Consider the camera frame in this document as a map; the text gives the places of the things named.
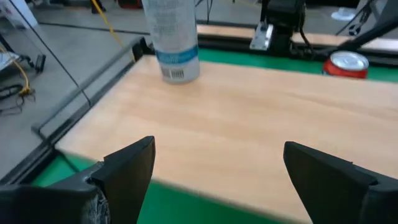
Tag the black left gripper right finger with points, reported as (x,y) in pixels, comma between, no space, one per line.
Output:
(335,189)

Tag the red beverage can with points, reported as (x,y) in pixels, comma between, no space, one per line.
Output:
(345,65)

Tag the slim silver beverage can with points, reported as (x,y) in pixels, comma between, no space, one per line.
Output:
(174,37)

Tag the wooden shelf with black frame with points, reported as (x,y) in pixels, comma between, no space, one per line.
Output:
(217,124)

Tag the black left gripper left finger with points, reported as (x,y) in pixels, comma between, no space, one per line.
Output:
(124,174)

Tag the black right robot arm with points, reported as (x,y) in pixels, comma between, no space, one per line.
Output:
(284,12)

